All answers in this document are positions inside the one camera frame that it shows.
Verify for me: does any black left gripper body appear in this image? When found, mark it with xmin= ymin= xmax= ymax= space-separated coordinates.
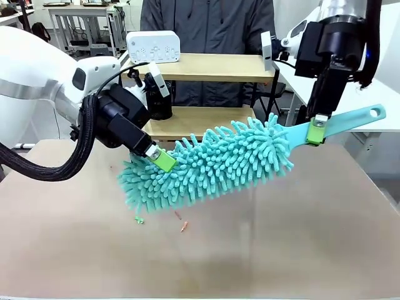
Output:
xmin=95 ymin=83 xmax=154 ymax=156

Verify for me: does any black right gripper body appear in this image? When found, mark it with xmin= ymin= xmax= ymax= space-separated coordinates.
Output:
xmin=294 ymin=16 xmax=366 ymax=117

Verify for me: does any teal chenille duster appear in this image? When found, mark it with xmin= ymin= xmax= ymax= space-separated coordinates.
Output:
xmin=116 ymin=104 xmax=387 ymax=215

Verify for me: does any black mesh pen holder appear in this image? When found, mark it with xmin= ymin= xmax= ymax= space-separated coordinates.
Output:
xmin=146 ymin=80 xmax=174 ymax=121

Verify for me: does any black chair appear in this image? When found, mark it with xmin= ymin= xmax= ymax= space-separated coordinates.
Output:
xmin=264 ymin=82 xmax=287 ymax=114

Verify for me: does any large white table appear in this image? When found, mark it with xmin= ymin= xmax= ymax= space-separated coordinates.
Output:
xmin=274 ymin=56 xmax=400 ymax=134

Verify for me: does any grey plastic step stool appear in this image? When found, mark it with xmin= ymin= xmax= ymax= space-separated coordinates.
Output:
xmin=89 ymin=43 xmax=111 ymax=59

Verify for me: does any white electronic device with buttons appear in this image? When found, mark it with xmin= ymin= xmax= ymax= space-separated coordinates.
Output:
xmin=126 ymin=30 xmax=181 ymax=65

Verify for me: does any black backpack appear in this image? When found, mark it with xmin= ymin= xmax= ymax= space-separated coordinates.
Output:
xmin=31 ymin=22 xmax=51 ymax=42

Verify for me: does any person in grey jacket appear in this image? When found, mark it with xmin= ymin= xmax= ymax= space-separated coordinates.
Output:
xmin=140 ymin=0 xmax=276 ymax=108

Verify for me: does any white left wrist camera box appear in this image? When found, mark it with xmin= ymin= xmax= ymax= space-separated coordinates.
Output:
xmin=147 ymin=62 xmax=167 ymax=98

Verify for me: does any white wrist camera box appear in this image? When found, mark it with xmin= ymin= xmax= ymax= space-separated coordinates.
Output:
xmin=147 ymin=62 xmax=167 ymax=98
xmin=260 ymin=31 xmax=276 ymax=72

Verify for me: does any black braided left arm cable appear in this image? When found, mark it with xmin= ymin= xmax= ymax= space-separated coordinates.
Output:
xmin=0 ymin=94 xmax=99 ymax=182

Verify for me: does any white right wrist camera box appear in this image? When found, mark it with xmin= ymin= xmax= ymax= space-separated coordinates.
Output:
xmin=260 ymin=31 xmax=276 ymax=72

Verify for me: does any wooden two-tier shelf black frame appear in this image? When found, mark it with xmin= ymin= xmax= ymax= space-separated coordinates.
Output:
xmin=118 ymin=52 xmax=281 ymax=142

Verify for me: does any metal frame workbench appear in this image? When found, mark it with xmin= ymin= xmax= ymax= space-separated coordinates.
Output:
xmin=42 ymin=1 xmax=129 ymax=60

